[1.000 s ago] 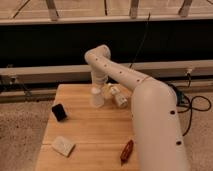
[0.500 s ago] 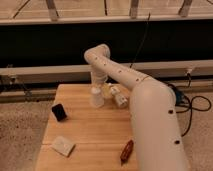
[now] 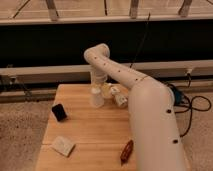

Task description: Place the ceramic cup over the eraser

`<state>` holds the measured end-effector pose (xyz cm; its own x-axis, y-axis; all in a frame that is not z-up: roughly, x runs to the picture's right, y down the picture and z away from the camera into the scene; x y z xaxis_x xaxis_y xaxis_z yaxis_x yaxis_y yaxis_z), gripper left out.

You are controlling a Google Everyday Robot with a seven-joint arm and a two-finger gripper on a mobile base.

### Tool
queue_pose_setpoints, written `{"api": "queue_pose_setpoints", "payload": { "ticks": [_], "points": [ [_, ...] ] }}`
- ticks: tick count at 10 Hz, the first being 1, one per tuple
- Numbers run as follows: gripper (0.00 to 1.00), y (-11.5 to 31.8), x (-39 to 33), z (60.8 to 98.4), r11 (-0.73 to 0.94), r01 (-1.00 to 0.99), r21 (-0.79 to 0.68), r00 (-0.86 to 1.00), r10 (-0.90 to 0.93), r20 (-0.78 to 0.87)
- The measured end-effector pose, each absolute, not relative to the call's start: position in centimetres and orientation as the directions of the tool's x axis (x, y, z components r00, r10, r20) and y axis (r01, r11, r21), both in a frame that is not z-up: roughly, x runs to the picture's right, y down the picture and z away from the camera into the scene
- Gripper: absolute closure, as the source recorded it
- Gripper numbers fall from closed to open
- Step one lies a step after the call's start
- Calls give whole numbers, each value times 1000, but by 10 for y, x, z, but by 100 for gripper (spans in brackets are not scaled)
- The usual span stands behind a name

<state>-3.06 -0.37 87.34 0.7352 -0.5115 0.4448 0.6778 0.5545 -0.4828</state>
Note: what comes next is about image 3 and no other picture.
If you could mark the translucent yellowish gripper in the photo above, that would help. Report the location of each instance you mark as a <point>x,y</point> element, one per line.
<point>105,89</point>

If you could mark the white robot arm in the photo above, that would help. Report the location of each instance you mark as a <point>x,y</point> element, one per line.
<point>157,142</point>

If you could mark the black eraser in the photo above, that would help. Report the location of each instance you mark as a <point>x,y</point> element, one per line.
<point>59,112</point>

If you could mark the white plastic figurine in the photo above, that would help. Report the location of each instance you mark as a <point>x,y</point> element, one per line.
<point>119,98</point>

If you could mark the brown red pen tool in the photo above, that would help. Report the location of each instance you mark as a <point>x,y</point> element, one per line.
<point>126,152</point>

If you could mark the blue power adapter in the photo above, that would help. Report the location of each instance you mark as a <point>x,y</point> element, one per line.
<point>178,95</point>

